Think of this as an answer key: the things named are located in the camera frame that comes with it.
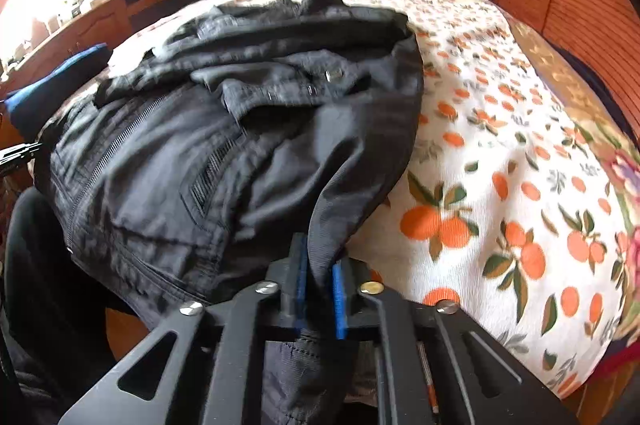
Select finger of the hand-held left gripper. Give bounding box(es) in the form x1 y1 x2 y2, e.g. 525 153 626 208
0 142 44 178

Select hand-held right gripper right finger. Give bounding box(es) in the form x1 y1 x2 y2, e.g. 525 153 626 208
330 255 581 425

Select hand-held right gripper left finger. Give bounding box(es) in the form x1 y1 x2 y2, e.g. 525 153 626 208
57 232 311 425

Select black jacket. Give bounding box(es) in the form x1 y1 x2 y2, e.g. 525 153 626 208
32 0 427 425

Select folded blue clothes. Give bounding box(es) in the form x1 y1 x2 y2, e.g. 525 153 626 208
4 45 114 142

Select person's black clothing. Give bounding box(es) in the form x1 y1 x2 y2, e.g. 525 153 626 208
0 186 118 411

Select long wooden desk cabinet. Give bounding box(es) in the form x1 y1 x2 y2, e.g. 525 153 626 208
0 0 227 146

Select orange fruit print bed sheet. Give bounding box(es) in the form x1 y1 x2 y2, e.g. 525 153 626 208
107 0 632 406

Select red cloth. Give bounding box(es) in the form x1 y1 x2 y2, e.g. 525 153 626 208
589 342 640 388

